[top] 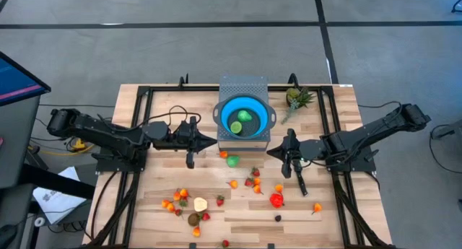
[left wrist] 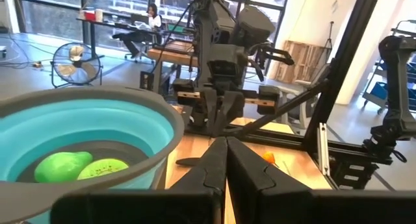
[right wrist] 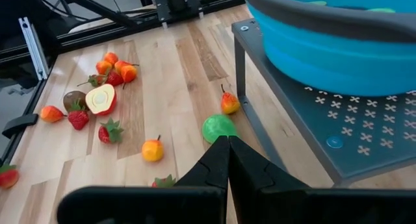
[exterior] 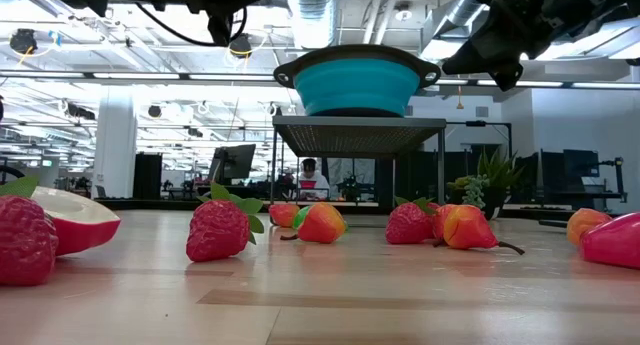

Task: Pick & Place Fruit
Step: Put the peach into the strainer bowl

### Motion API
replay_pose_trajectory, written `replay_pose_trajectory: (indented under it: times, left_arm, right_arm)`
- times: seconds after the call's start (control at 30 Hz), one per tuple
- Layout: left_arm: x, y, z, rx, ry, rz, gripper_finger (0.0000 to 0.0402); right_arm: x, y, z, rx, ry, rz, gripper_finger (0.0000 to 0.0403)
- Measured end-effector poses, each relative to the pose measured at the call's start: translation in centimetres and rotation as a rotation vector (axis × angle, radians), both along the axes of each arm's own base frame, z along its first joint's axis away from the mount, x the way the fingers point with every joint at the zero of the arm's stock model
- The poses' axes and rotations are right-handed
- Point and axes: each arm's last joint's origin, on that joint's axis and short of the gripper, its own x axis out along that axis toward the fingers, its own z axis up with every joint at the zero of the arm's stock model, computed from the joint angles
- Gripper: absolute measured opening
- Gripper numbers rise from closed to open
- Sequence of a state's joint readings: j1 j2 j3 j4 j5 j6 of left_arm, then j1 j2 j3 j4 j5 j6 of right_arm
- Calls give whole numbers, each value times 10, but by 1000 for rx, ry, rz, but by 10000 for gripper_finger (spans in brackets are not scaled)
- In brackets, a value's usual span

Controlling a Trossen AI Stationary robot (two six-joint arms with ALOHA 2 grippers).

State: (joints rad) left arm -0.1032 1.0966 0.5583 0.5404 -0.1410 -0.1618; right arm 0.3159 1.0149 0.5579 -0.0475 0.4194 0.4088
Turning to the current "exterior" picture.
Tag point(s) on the black background monitor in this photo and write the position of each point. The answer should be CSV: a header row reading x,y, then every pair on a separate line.
x,y
235,162

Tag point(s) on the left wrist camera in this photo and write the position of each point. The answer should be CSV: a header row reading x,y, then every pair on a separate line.
x,y
220,30

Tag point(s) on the grey perforated metal stand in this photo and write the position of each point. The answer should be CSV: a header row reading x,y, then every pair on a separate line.
x,y
357,137

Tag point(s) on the black ceiling lamp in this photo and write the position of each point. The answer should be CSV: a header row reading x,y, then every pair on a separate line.
x,y
22,41
240,46

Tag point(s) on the red toy pepper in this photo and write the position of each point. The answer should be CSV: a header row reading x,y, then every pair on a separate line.
x,y
615,242

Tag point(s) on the white building column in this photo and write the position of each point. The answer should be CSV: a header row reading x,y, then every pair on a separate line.
x,y
114,145

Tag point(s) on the blue collapsible bowl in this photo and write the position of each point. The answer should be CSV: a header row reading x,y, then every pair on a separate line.
x,y
357,85

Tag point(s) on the potted succulent plant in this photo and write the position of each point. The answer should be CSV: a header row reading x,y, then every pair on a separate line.
x,y
475,190

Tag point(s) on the toy apple half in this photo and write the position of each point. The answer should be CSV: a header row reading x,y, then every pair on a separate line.
x,y
85,235

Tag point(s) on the silver ceiling duct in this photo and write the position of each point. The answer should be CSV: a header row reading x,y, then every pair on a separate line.
x,y
312,15
457,10

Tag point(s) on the black background gantry frame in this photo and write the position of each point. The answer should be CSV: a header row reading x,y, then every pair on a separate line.
x,y
475,123

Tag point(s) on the black background cabinet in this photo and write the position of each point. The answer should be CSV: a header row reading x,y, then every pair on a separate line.
x,y
147,177

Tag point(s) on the red toy strawberry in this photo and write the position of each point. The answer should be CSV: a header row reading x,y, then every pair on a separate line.
x,y
434,206
407,227
25,240
217,232

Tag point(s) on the person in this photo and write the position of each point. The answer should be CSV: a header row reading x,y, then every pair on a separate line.
x,y
312,182

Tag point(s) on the background workstation desk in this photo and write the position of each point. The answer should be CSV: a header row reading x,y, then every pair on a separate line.
x,y
580,165

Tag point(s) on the orange toy peach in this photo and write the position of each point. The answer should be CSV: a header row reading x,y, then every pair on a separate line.
x,y
284,216
440,225
322,225
585,225
470,230

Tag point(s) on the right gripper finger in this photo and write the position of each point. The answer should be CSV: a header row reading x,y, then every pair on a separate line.
x,y
490,55

